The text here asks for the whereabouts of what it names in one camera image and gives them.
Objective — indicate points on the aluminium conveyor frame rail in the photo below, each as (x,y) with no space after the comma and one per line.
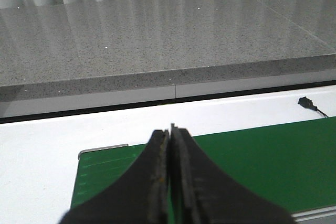
(100,167)

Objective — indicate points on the black cable connector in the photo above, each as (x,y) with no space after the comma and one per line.
(307,103)

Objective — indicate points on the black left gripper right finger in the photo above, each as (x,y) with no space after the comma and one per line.
(202,193)

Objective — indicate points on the green conveyor belt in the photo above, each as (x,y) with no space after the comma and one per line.
(301,150)

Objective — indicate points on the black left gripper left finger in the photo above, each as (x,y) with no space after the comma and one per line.
(138,196)

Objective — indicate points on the grey stone slab left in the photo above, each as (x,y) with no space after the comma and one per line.
(86,48)

